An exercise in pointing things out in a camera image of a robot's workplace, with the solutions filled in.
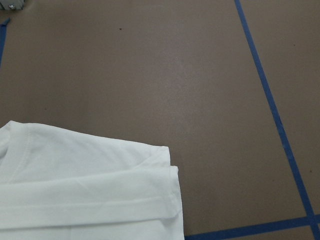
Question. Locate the white long-sleeve printed shirt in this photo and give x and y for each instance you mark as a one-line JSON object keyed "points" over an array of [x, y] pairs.
{"points": [[58, 184]]}

